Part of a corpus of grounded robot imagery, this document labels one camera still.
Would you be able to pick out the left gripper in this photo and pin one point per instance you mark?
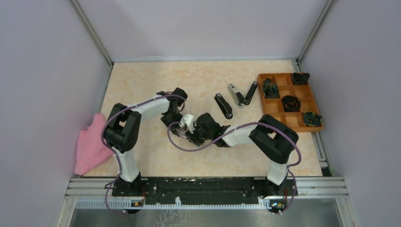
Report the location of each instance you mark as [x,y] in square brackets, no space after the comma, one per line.
[164,119]

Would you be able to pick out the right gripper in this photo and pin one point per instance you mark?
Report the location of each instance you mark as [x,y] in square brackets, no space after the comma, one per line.
[193,138]

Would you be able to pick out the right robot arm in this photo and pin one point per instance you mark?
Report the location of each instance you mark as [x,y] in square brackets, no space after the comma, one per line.
[273,138]

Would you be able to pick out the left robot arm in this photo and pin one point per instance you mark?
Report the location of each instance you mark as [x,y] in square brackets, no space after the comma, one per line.
[121,131]

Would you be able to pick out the pink cloth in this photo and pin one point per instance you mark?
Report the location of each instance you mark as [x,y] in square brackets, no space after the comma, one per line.
[91,152]

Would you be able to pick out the wooden compartment tray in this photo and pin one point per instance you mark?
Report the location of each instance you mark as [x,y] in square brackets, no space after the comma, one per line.
[274,107]

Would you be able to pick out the dark clip bundle bottom right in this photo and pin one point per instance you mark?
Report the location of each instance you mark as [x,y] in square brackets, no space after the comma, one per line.
[312,119]

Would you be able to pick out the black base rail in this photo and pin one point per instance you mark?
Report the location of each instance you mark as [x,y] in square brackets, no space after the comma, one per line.
[204,191]

